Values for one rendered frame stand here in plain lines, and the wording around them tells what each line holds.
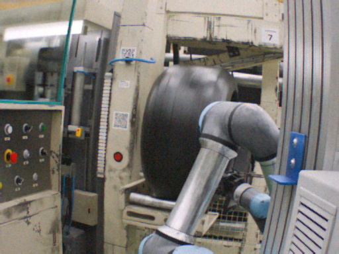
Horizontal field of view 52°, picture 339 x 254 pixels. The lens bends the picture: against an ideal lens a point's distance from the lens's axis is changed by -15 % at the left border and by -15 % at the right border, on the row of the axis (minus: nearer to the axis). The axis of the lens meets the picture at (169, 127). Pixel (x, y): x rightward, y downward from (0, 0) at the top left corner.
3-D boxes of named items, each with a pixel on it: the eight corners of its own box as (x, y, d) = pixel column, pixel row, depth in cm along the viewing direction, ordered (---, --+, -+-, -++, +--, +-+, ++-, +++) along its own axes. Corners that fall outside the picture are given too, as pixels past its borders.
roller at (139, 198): (130, 200, 171) (126, 202, 167) (130, 190, 171) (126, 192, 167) (208, 212, 161) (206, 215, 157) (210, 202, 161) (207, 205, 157)
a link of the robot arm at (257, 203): (262, 225, 116) (253, 210, 113) (244, 213, 126) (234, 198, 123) (279, 208, 118) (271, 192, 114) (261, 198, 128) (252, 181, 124)
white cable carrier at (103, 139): (96, 176, 181) (104, 72, 178) (101, 174, 185) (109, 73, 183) (105, 178, 179) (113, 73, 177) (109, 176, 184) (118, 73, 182)
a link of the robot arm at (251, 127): (281, 97, 95) (316, 228, 113) (252, 95, 105) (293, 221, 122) (253, 121, 91) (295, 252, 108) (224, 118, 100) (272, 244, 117)
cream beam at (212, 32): (164, 39, 195) (167, 12, 194) (178, 47, 219) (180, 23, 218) (283, 49, 178) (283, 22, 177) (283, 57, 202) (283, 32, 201)
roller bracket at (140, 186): (117, 208, 164) (118, 187, 164) (149, 193, 202) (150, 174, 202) (124, 210, 163) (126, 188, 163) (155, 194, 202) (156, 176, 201)
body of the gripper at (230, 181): (232, 166, 140) (249, 176, 129) (234, 186, 142) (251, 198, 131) (213, 172, 137) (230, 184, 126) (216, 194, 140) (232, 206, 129)
